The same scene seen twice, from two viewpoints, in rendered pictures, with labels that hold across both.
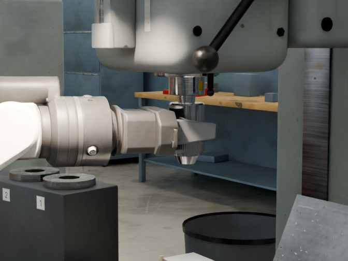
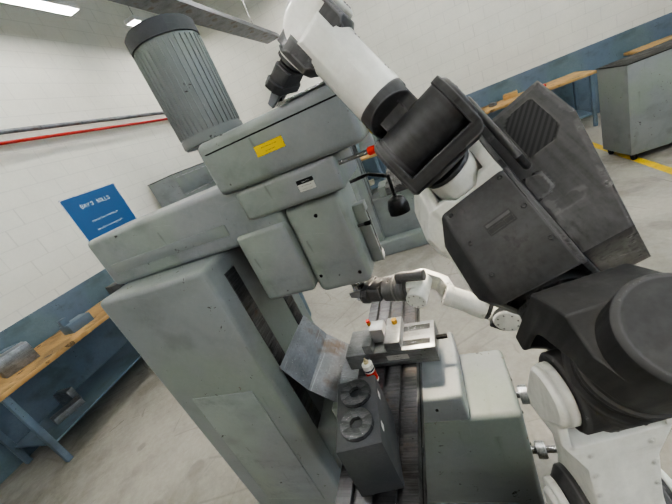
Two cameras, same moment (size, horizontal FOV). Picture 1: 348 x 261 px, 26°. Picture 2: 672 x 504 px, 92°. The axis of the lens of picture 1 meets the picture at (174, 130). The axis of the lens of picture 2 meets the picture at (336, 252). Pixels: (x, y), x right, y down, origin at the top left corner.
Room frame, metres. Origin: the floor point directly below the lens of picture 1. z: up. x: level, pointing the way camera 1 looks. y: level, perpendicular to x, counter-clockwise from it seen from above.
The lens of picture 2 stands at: (1.57, 0.85, 1.81)
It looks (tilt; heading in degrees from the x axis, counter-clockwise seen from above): 21 degrees down; 237
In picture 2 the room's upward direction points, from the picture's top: 24 degrees counter-clockwise
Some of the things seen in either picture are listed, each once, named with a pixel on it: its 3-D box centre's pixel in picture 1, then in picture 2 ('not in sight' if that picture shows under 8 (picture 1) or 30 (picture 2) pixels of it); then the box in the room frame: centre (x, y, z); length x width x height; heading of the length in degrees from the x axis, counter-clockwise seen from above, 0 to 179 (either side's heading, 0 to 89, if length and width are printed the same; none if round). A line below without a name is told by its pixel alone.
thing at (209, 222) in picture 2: not in sight; (195, 226); (1.28, -0.42, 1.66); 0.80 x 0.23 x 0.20; 126
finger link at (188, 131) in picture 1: (193, 131); not in sight; (0.95, -0.03, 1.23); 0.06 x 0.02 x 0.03; 108
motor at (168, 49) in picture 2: not in sight; (189, 88); (1.13, -0.22, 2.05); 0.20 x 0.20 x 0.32
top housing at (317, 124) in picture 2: not in sight; (289, 137); (0.99, -0.03, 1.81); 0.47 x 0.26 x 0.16; 126
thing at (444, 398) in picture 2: not in sight; (398, 378); (0.98, -0.02, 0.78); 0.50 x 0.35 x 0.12; 126
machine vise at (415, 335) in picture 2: not in sight; (390, 341); (0.96, 0.00, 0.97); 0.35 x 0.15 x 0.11; 123
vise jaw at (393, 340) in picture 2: not in sight; (394, 333); (0.95, 0.02, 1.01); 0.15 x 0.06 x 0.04; 33
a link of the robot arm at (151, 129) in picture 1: (118, 132); (382, 289); (0.96, 0.07, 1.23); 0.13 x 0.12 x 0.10; 18
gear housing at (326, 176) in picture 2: not in sight; (299, 180); (1.01, -0.05, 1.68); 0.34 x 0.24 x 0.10; 126
